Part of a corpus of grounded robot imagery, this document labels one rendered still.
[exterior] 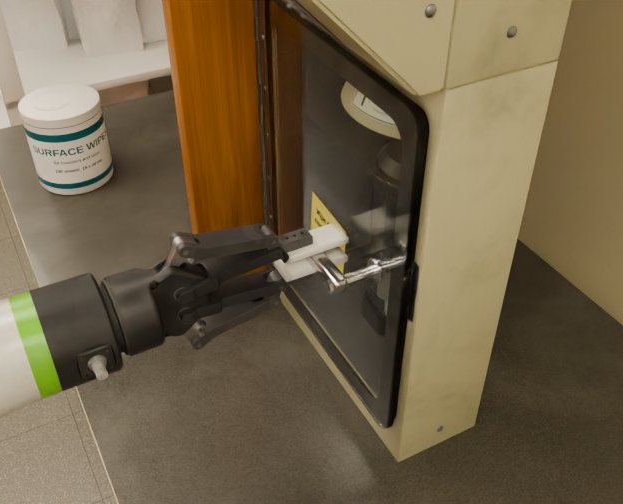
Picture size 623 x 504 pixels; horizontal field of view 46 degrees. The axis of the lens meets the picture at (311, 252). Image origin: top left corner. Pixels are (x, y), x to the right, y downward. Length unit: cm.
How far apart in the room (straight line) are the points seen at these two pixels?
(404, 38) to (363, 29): 4
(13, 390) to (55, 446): 152
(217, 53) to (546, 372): 58
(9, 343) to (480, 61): 43
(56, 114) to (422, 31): 83
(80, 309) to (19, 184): 77
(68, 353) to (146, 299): 8
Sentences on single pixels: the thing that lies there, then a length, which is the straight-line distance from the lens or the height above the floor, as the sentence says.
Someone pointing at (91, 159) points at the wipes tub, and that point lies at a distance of 130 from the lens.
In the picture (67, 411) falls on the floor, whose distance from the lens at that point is 223.
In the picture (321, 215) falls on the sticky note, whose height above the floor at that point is 119.
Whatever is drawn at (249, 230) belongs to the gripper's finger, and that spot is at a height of 125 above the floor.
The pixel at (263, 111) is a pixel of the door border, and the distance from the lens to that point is 87.
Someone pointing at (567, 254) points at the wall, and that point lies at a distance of 118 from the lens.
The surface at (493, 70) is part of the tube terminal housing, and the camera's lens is 59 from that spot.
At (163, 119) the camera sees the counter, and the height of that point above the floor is 94.
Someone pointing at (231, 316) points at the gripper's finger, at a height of 116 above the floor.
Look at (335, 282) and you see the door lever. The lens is 68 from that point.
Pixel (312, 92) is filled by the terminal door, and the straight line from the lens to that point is 73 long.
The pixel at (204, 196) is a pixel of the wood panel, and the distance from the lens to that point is 97.
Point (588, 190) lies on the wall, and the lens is 111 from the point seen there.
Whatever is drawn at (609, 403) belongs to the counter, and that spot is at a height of 94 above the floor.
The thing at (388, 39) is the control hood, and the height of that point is 146.
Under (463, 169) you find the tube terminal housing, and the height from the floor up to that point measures 133.
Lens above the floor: 166
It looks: 39 degrees down
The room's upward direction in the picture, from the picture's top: straight up
